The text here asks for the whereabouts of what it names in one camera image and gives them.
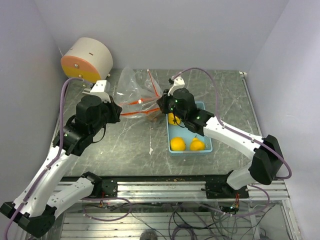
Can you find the clear orange zip top bag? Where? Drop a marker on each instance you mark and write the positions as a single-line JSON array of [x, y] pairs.
[[154, 114]]

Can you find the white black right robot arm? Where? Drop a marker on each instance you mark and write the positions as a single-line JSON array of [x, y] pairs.
[[265, 154]]

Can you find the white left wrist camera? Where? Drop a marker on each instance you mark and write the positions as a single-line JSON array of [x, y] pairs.
[[100, 90]]

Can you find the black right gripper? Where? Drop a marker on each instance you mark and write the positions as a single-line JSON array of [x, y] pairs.
[[162, 102]]

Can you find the small white metal bracket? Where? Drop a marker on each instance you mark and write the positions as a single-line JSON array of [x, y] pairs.
[[86, 91]]

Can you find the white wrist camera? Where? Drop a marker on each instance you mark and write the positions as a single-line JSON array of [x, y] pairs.
[[178, 83], [100, 90]]

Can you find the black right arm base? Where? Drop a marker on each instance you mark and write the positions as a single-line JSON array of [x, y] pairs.
[[216, 187]]

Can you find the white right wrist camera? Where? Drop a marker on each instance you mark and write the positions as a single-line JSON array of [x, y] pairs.
[[178, 83]]

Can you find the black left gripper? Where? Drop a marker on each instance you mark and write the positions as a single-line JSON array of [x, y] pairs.
[[114, 109]]

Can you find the yellow bell pepper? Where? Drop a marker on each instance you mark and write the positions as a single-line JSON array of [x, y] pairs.
[[173, 119]]

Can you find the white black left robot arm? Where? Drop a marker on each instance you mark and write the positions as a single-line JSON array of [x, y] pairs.
[[37, 208]]

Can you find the light blue plastic basket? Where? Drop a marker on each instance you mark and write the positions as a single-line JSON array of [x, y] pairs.
[[187, 135]]

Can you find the cream cylindrical drawer box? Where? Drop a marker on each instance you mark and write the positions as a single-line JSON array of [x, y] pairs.
[[88, 59]]

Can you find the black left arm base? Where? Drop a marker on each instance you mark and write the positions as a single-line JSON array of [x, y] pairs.
[[103, 187]]

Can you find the aluminium rail frame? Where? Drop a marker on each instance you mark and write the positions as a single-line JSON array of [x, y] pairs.
[[176, 209]]

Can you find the white corner clip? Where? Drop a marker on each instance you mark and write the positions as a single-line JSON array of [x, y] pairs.
[[243, 74]]

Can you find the orange fruit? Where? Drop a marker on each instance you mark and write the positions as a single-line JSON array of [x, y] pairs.
[[177, 144], [197, 145]]

